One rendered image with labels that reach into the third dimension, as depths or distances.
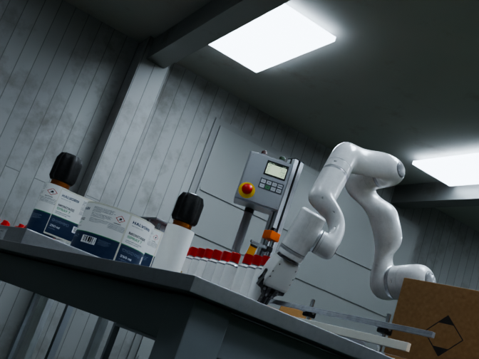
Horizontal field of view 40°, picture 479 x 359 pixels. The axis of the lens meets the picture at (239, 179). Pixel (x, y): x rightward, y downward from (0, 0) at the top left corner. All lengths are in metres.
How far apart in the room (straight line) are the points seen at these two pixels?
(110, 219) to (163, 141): 5.06
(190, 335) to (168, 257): 1.17
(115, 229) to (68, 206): 0.33
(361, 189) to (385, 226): 0.15
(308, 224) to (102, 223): 0.61
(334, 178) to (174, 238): 0.54
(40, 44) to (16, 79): 0.42
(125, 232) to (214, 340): 0.99
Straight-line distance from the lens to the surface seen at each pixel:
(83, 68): 6.69
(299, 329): 0.89
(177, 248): 1.99
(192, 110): 7.03
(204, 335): 0.84
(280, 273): 2.02
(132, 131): 6.43
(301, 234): 1.99
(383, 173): 2.27
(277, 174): 2.41
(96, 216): 1.82
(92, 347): 3.27
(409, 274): 2.35
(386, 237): 2.35
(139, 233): 1.83
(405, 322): 1.91
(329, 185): 2.11
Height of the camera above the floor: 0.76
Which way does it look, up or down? 14 degrees up
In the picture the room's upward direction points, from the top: 19 degrees clockwise
